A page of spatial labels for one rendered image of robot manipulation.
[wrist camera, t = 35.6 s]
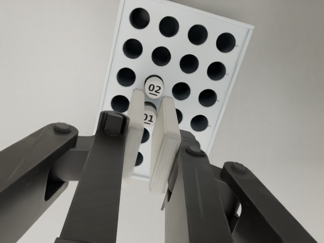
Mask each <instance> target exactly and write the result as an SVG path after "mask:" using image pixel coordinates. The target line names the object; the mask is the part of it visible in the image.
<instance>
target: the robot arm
mask: <svg viewBox="0 0 324 243"><path fill-rule="evenodd" d="M144 100H145V92H144V91H143V90H142V89H138V88H135V89H133V92H132V96H131V100H130V104H129V108H128V112H127V115H125V114H123V113H120V112H117V111H112V110H104V111H101V112H100V115H99V120H98V125H97V129H96V133H95V135H92V136H78V133H79V131H78V129H77V128H76V127H74V126H72V125H70V124H66V123H64V122H62V123H61V122H57V123H50V124H48V125H46V126H44V127H42V128H40V129H39V130H37V131H35V132H33V133H31V134H30V135H28V136H26V137H24V138H23V139H21V140H19V141H17V142H15V143H14V144H12V145H10V146H8V147H7V148H5V149H3V150H1V151H0V243H17V242H18V241H19V240H20V239H21V237H22V236H23V235H24V234H25V233H26V232H27V231H28V230H29V229H30V228H31V227H32V225H33V224H34V223H35V222H36V221H37V220H38V219H39V218H40V217H41V216H42V215H43V213H44V212H45V211H46V210H47V209H48V208H49V207H50V206H51V205H52V204H53V203H54V201H55V200H56V199H57V198H58V197H59V196H60V195H61V194H62V193H63V192H64V191H65V190H66V188H67V187H68V185H69V181H78V184H77V187H76V190H75V193H74V196H73V199H72V202H71V205H70V207H69V210H68V213H67V217H66V219H65V222H64V225H63V228H62V230H61V233H60V236H59V237H57V238H56V239H55V242H54V243H116V239H117V228H118V217H119V207H120V196H121V187H127V186H129V185H130V181H131V178H132V174H133V170H134V166H135V162H136V159H137V155H138V151H139V147H140V144H141V140H142V136H143V132H144ZM167 185H168V189H167V192H166V195H165V198H164V201H163V204H162V208H161V210H162V211H163V210H164V208H165V238H164V243H318V242H317V241H316V240H315V239H314V238H313V237H312V236H311V235H310V234H309V233H308V232H307V231H306V230H305V228H304V227H303V226H302V225H301V224H300V223H299V222H298V221H297V220H296V219H295V218H294V217H293V216H292V214H291V213H290V212H289V211H288V210H287V209H286V208H285V207H284V206H283V205H282V204H281V203H280V202H279V200H278V199H277V198H276V197H275V196H274V195H273V194H272V193H271V192H270V191H269V190H268V189H267V188H266V186H265V185H264V184H263V183H262V182H261V181H260V180H259V179H258V178H257V177H256V176H255V175H254V174H253V173H252V171H251V170H249V169H248V168H247V167H245V166H244V165H243V164H241V163H238V162H224V165H223V168H219V167H217V166H214V165H212V164H210V162H209V159H208V156H207V154H206V153H205V152H204V151H203V150H201V149H199V148H198V145H197V141H196V138H195V136H194V135H193V134H192V133H191V132H189V131H185V130H181V129H179V125H178V120H177V115H176V108H175V104H174V100H173V98H172V97H170V96H166V95H165V96H164V97H162V100H161V104H160V107H159V111H158V115H157V121H156V123H155V125H154V128H153V132H152V138H151V156H150V174H149V190H150V192H151V193H155V194H159V195H162V194H163V193H165V190H166V187H167ZM240 205H241V214H240V216H239V215H238V214H237V212H238V209H239V207H240Z"/></svg>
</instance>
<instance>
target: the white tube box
mask: <svg viewBox="0 0 324 243"><path fill-rule="evenodd" d="M253 29H254V25H251V24H247V23H244V22H241V21H237V20H234V19H230V18H227V17H223V16H220V15H217V14H214V13H209V12H206V11H203V10H199V9H196V8H192V7H189V6H186V5H183V4H179V3H176V2H172V1H169V0H120V4H119V9H118V14H117V19H116V24H115V28H114V33H113V38H112V43H111V48H110V52H109V57H108V64H107V68H106V73H105V78H104V83H103V88H102V93H101V97H100V102H99V107H98V112H97V117H96V121H95V126H94V132H93V135H95V133H96V129H97V125H98V120H99V115H100V112H101V111H104V110H112V111H117V112H120V113H123V114H125V115H127V112H128V108H129V104H130V100H131V96H132V92H133V89H135V88H138V89H142V90H143V91H144V92H145V83H146V78H147V77H149V76H151V75H157V76H159V77H161V80H162V82H163V85H164V92H163V94H162V96H160V97H159V98H157V99H156V98H155V99H153V98H150V97H148V96H147V95H146V92H145V100H144V102H151V103H153V104H154V105H155V107H156V111H157V114H158V111H159V107H160V104H161V100H162V97H164V96H165V95H166V96H170V97H172V98H173V100H174V104H175V110H176V115H177V120H178V125H179V129H181V130H185V131H189V132H191V133H192V134H193V135H194V136H195V138H196V141H197V145H198V148H199V149H201V150H203V151H204V152H205V153H206V154H207V156H208V157H209V154H210V151H211V148H212V145H213V143H214V140H215V137H216V134H217V131H218V129H219V126H220V123H221V120H222V117H223V114H224V112H225V109H226V106H227V103H228V100H229V97H230V94H231V91H232V89H233V86H234V83H235V80H236V78H237V75H238V72H239V69H240V66H241V64H242V61H243V57H244V55H245V52H246V49H247V46H248V43H249V41H250V38H251V35H252V32H253ZM153 128H154V125H153V126H151V127H144V132H143V136H142V140H141V144H140V147H139V151H138V155H137V159H136V162H135V166H134V170H133V174H132V178H135V179H140V180H144V181H149V174H150V156H151V138H152V132H153Z"/></svg>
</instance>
